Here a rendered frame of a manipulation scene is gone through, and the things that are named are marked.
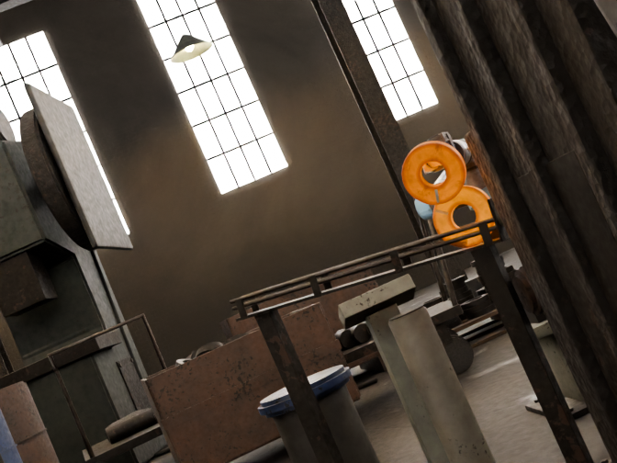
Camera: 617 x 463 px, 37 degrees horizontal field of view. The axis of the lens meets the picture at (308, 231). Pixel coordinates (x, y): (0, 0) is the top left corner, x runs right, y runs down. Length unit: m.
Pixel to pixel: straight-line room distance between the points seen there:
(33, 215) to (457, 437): 4.79
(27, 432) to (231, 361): 1.38
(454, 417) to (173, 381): 1.98
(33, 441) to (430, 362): 3.06
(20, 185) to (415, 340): 4.77
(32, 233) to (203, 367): 2.85
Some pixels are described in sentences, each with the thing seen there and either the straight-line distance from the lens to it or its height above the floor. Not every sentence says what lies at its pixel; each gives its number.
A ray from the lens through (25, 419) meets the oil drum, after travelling 5.27.
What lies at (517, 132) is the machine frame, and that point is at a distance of 1.74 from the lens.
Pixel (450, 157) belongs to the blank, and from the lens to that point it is 2.21.
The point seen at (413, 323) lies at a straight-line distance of 2.63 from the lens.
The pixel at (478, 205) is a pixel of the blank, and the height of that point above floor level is 0.72.
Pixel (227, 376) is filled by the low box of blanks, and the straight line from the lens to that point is 4.37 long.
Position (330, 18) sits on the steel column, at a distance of 10.71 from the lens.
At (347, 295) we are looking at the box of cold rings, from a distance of 6.06.
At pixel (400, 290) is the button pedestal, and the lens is 2.78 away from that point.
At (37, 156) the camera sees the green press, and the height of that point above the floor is 2.37.
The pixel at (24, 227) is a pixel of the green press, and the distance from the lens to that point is 6.95.
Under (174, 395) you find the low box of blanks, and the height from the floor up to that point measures 0.50.
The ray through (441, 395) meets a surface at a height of 0.27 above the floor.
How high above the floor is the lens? 0.69
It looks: 3 degrees up
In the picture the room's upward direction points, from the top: 24 degrees counter-clockwise
